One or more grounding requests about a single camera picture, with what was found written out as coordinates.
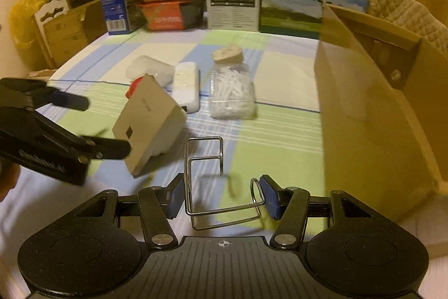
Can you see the brown cardboard box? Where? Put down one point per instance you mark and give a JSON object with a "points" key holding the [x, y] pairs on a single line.
{"points": [[350, 103]]}

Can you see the plaid bed sheet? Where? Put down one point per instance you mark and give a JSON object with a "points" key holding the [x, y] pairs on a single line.
{"points": [[280, 145]]}

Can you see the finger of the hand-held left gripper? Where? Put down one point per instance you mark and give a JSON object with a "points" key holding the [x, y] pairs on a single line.
{"points": [[70, 101], [112, 148]]}

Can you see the translucent white plastic case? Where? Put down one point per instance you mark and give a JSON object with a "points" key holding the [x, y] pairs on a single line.
{"points": [[147, 66]]}

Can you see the orange-lid instant noodle bowl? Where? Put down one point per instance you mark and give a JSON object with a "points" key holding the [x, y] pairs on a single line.
{"points": [[164, 17]]}

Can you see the clear box of floss picks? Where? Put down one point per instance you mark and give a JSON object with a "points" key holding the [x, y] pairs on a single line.
{"points": [[231, 96]]}

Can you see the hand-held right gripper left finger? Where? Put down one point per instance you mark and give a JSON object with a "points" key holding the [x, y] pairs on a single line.
{"points": [[175, 196]]}

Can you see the quilted beige chair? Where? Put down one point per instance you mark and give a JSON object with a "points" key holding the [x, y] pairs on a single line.
{"points": [[402, 8]]}

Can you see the brown cardboard carton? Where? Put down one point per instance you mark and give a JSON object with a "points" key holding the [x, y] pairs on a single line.
{"points": [[66, 32]]}

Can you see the yellow plastic bag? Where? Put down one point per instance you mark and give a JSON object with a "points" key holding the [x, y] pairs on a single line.
{"points": [[24, 25]]}

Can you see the red round object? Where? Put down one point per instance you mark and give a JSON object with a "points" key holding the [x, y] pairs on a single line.
{"points": [[132, 88]]}

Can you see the beige plastic device box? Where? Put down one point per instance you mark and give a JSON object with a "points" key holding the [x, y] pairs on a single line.
{"points": [[147, 124]]}

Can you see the white rectangular device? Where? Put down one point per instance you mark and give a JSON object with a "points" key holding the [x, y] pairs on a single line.
{"points": [[185, 85]]}

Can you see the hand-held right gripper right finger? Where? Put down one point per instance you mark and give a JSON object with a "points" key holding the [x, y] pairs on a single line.
{"points": [[271, 197]]}

